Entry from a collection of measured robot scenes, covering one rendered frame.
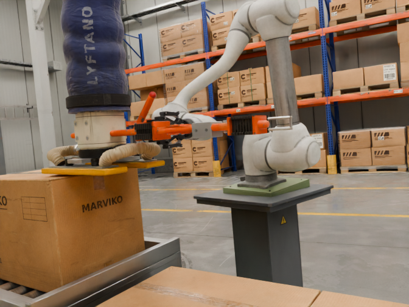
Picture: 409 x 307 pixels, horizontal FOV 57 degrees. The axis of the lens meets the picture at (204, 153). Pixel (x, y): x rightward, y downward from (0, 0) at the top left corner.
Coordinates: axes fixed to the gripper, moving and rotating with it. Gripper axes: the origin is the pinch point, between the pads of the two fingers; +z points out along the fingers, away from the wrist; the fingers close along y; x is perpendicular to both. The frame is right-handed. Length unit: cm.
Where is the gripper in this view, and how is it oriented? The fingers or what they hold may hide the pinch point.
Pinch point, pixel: (156, 130)
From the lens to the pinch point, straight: 128.1
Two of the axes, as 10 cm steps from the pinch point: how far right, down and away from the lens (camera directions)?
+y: 0.9, 9.9, 0.5
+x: -8.8, 0.5, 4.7
